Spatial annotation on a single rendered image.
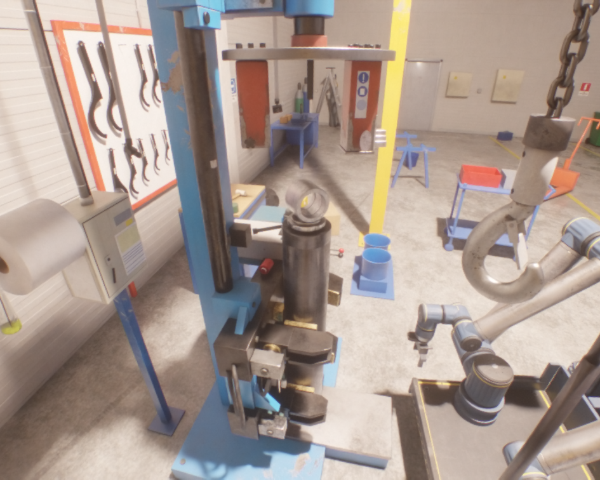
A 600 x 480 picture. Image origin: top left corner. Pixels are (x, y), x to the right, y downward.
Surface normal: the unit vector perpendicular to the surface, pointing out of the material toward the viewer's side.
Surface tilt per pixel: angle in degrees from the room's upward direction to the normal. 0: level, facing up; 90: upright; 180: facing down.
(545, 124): 90
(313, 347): 0
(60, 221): 56
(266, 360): 0
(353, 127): 90
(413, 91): 90
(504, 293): 80
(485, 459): 0
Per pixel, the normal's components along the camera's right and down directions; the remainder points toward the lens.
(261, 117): 0.12, 0.49
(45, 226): 0.73, -0.49
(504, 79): -0.22, 0.48
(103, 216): 0.98, 0.11
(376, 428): 0.00, -0.87
